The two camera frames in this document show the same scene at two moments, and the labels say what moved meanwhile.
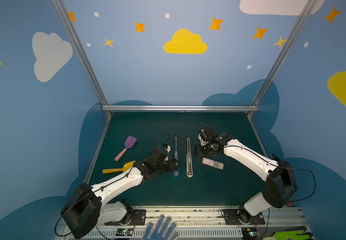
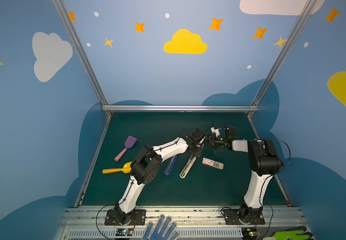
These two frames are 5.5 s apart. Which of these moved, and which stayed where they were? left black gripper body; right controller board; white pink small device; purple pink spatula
Moved: left black gripper body
Stayed: white pink small device; purple pink spatula; right controller board
